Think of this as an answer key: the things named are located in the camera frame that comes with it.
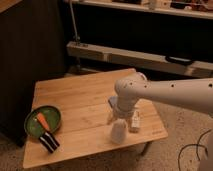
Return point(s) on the dark cabinet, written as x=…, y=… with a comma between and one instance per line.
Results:
x=32, y=48

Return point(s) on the black striped eraser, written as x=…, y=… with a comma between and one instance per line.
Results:
x=49, y=142

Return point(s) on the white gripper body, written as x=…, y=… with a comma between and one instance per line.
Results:
x=124, y=108

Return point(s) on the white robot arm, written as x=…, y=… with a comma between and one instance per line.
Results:
x=193, y=94

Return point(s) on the green bowl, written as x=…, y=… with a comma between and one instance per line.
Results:
x=52, y=115

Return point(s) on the blue sponge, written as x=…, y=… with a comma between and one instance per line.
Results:
x=112, y=101

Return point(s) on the white ceramic cup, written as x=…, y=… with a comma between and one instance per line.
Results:
x=118, y=131

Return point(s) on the metal pole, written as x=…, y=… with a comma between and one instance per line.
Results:
x=76, y=36

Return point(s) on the white plastic bottle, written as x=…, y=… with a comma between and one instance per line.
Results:
x=135, y=122

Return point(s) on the wooden table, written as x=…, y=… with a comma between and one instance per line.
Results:
x=83, y=103

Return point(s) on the orange carrot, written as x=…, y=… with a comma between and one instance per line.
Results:
x=40, y=117

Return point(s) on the long wooden beam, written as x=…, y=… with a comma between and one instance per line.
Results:
x=138, y=59

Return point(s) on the wooden shelf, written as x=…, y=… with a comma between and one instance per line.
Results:
x=150, y=7

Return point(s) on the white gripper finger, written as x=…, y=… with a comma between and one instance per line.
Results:
x=110, y=117

